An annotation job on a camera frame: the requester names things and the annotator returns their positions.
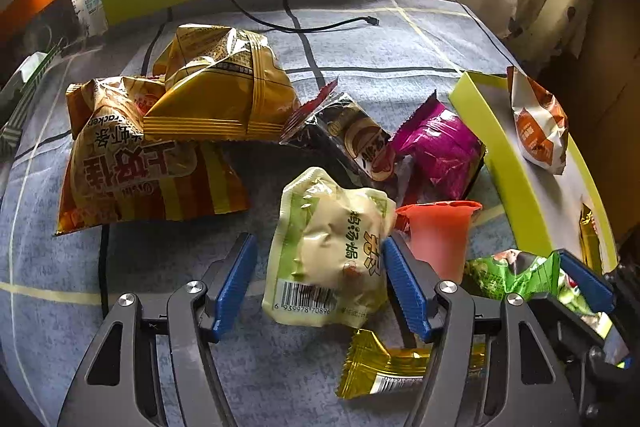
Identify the white and orange snack packet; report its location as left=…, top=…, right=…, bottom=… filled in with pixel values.
left=506, top=66, right=570, bottom=176

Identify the large orange striped cracker bag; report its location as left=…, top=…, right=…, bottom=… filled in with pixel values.
left=52, top=76, right=251, bottom=237

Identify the red jelly cup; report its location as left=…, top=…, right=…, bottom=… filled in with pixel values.
left=395, top=201, right=483, bottom=285

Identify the yellow-green cardboard tray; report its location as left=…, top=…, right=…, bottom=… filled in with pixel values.
left=448, top=71, right=619, bottom=275

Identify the white and green snack packet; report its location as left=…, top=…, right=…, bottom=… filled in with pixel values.
left=261, top=167, right=398, bottom=328

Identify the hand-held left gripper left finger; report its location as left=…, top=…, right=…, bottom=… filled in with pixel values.
left=57, top=232, right=258, bottom=427

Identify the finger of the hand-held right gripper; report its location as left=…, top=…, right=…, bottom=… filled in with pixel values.
left=527, top=294, right=608, bottom=360
left=556, top=249, right=616, bottom=314

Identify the narrow gold snack packet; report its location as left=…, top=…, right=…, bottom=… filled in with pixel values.
left=579, top=203, right=603, bottom=273

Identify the dark brown snack packet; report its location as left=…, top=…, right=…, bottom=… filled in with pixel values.
left=279, top=77, right=401, bottom=182

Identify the grey plaid bed sheet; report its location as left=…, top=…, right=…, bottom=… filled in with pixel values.
left=0, top=0, right=521, bottom=427

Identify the green and white striped box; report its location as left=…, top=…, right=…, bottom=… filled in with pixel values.
left=0, top=39, right=68, bottom=158

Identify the gold packet with white label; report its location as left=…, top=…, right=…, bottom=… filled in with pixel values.
left=336, top=328, right=486, bottom=400

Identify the magenta snack packet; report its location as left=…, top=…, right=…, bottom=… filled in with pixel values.
left=387, top=91, right=487, bottom=202

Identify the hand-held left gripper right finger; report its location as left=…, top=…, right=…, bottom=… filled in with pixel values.
left=381, top=231, right=581, bottom=427

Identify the yellow puffed snack bag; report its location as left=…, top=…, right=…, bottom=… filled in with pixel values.
left=142, top=23, right=301, bottom=142

